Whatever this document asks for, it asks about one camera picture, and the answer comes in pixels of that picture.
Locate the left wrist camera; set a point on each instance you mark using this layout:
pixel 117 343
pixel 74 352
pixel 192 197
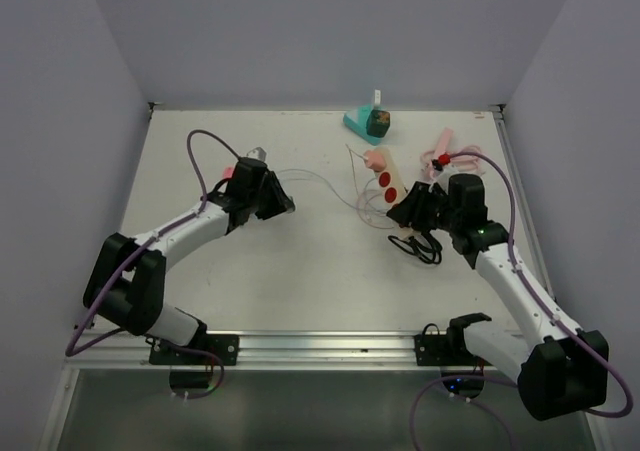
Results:
pixel 257 153

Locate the pink plug adapter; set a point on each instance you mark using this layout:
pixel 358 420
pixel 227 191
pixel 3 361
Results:
pixel 227 172

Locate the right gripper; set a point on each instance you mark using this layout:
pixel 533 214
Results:
pixel 412 211

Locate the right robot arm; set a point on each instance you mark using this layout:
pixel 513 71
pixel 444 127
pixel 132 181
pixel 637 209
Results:
pixel 557 367

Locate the teal triangular power strip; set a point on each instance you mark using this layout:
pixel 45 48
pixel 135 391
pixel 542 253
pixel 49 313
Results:
pixel 356 120

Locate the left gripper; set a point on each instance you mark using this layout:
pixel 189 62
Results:
pixel 280 201

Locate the salmon cube charger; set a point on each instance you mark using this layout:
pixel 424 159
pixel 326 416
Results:
pixel 374 160

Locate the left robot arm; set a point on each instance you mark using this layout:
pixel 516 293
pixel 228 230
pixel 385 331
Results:
pixel 127 284

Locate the pink power strip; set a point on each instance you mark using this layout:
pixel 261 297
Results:
pixel 428 158

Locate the dark green cube charger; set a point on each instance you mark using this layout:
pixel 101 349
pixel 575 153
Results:
pixel 378 123

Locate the beige power strip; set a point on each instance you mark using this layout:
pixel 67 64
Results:
pixel 389 181

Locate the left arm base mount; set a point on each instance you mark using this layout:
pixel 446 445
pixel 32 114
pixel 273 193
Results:
pixel 196 371

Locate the aluminium front rail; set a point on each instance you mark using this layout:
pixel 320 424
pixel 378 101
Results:
pixel 246 350

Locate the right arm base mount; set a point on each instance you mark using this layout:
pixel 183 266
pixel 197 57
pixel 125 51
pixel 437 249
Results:
pixel 463 372

